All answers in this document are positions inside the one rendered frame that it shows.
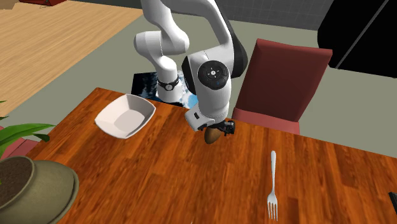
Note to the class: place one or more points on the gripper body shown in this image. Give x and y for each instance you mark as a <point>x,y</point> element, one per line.
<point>224,126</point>

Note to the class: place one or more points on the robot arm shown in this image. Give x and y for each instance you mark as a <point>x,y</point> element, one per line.
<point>214,93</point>

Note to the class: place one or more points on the brown egg-shaped object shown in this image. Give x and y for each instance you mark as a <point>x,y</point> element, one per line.
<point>211,136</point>

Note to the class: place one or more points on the red chair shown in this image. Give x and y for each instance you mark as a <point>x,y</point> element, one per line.
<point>279,86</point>

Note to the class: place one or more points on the silver fork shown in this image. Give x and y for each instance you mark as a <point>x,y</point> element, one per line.
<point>273,186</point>

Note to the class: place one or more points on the white square bowl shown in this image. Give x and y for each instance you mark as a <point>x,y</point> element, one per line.
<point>125,116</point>

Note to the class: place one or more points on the black cabinet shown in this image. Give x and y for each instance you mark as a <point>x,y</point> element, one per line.
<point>359,34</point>

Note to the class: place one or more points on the black flat object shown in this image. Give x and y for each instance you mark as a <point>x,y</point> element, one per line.
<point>394,200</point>

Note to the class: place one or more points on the potted green plant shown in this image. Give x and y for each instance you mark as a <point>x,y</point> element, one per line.
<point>31,186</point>

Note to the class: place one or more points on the red chair seat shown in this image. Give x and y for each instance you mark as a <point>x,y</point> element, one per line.
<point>17,148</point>

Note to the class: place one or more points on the red furniture piece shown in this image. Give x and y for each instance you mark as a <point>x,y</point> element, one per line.
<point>43,2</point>

